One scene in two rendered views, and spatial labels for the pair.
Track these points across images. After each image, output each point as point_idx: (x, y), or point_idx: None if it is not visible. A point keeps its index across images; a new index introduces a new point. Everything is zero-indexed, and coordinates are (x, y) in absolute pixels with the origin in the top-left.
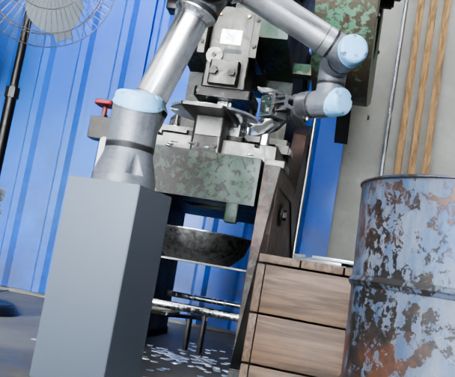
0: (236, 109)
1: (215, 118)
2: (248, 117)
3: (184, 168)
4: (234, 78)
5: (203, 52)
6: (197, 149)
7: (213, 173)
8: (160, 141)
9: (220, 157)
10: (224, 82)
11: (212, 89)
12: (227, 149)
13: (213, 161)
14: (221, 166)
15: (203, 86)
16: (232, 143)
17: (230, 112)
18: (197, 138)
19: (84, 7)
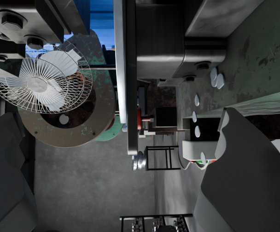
0: (120, 98)
1: (139, 67)
2: (124, 17)
3: (242, 111)
4: (20, 12)
5: (17, 51)
6: (214, 109)
7: None
8: (175, 79)
9: (254, 101)
10: (45, 25)
11: (68, 19)
12: (212, 29)
13: (257, 103)
14: None
15: (70, 28)
16: (201, 22)
17: (126, 78)
18: (181, 76)
19: (47, 52)
